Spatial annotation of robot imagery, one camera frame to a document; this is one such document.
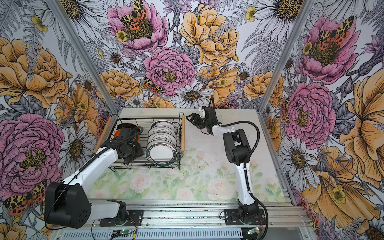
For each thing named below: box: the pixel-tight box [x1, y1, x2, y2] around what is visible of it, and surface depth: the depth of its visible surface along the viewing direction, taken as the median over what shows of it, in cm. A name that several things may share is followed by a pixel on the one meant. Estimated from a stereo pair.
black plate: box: [116, 123, 138, 131], surface depth 99 cm
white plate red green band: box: [145, 143, 178, 168], surface depth 89 cm
